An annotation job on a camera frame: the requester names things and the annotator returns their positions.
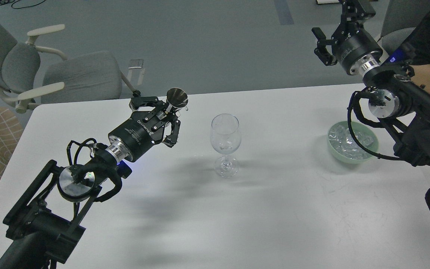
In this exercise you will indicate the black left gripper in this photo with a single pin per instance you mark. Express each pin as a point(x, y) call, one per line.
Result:
point(146, 127)

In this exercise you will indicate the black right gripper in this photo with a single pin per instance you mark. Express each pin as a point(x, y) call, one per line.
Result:
point(350, 40)

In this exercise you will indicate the steel double jigger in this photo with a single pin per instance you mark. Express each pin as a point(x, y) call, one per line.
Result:
point(176, 99)

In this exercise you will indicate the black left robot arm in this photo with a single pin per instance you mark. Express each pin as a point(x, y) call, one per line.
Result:
point(45, 223)

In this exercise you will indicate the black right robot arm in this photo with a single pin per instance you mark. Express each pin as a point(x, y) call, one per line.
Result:
point(390, 100)

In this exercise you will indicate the clear wine glass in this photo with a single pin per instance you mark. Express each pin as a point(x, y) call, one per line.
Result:
point(225, 139)

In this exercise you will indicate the clear ice cubes pile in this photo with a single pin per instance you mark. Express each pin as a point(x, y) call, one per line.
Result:
point(340, 139)

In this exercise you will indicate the grey office chair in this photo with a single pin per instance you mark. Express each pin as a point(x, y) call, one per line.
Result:
point(401, 19)
point(28, 71)

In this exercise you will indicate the green bowl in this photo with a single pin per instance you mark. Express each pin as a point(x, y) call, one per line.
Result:
point(357, 127)

